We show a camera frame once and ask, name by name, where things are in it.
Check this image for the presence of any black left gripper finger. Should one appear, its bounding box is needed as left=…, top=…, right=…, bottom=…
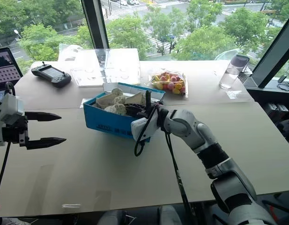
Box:
left=26, top=137, right=67, bottom=150
left=25, top=112, right=63, bottom=122

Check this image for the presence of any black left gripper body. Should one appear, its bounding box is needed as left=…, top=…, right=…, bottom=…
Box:
left=1, top=112, right=30, bottom=148

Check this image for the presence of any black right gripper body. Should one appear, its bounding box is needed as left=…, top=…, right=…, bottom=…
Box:
left=136, top=102, right=163, bottom=118

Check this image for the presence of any blue cardboard shoebox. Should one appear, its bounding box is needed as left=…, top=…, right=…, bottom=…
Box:
left=83, top=82, right=166, bottom=143

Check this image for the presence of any open laptop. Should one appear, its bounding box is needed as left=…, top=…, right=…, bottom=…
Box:
left=0, top=47, right=23, bottom=106

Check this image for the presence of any clear bag of toy fruit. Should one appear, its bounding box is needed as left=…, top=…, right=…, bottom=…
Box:
left=148, top=71, right=190, bottom=98

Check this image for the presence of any black handheld remote controller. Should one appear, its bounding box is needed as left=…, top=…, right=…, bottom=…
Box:
left=31, top=61, right=72, bottom=89

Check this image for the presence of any clear acrylic box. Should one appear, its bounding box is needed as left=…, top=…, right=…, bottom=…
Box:
left=58, top=43, right=141, bottom=88

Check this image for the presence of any clear bottle with purple lid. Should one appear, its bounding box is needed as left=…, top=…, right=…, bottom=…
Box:
left=218, top=54, right=251, bottom=90

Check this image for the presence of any dark window pillar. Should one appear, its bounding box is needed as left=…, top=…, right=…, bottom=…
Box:
left=80, top=0, right=110, bottom=50

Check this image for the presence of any dark equipment beside table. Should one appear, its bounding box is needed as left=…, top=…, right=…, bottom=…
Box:
left=261, top=102, right=289, bottom=146

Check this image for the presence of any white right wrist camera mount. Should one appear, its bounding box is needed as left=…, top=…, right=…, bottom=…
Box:
left=130, top=108, right=159, bottom=143

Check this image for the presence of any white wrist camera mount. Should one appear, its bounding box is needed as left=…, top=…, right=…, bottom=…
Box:
left=0, top=93, right=26, bottom=146
left=130, top=108, right=159, bottom=143

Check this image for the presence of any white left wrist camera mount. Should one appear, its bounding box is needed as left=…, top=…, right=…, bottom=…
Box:
left=0, top=93, right=26, bottom=146

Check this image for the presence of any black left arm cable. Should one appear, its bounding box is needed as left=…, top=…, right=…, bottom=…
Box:
left=0, top=82, right=16, bottom=196

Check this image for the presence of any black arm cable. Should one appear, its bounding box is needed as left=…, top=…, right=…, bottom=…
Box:
left=134, top=105, right=196, bottom=218
left=0, top=82, right=16, bottom=196

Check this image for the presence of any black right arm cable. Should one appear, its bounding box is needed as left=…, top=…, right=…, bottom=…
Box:
left=134, top=105, right=196, bottom=218

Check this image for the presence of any dark slanted window frame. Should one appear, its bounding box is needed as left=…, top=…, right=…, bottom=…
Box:
left=243, top=10, right=289, bottom=89

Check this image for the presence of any black cabled device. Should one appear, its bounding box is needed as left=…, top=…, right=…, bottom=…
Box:
left=276, top=75, right=289, bottom=91

